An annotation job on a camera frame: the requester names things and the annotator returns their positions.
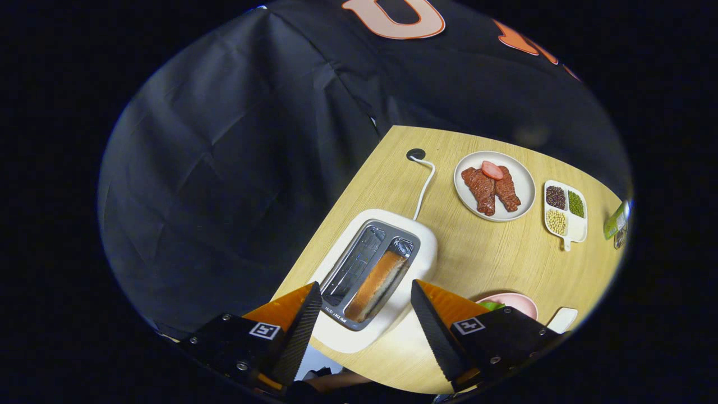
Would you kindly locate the heap of green beans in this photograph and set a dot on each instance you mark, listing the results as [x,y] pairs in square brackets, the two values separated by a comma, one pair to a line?
[576,204]

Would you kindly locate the green lettuce leaf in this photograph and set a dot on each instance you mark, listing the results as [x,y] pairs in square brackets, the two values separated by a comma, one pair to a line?
[491,306]

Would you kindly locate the white round plate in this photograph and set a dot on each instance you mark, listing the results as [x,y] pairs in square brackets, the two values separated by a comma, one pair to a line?
[468,196]

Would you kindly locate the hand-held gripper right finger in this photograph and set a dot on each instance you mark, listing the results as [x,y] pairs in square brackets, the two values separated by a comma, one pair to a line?
[435,334]

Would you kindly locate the toasted bread slice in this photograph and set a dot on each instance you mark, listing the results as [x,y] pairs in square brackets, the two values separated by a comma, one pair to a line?
[376,286]

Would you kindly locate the brown meat piece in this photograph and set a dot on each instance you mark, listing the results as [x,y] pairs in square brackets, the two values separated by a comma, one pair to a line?
[481,193]
[507,193]

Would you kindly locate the heap of red beans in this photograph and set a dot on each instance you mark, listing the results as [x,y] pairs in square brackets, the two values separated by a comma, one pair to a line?
[556,197]

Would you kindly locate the silver bottle with green label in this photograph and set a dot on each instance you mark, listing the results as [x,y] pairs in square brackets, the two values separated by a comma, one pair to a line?
[616,221]

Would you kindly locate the pink sausage slice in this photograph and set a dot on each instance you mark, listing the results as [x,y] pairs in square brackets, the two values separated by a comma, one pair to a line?
[492,170]

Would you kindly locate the white square plate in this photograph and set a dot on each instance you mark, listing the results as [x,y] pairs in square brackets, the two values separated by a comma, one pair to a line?
[562,320]

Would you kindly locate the white divided dish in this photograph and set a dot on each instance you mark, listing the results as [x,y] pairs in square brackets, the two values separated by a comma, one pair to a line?
[578,230]

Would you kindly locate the white toaster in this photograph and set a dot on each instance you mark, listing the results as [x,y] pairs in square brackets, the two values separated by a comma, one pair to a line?
[420,247]

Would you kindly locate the black backdrop cloth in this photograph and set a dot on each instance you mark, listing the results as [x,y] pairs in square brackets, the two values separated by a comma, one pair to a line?
[224,168]

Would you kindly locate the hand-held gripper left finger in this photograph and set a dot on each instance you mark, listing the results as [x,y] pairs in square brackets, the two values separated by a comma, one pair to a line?
[300,336]

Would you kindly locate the heap of soybeans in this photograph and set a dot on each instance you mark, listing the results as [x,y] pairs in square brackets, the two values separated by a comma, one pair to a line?
[556,222]

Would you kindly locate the pink round plate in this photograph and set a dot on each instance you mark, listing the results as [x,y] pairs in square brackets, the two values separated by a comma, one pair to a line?
[519,303]

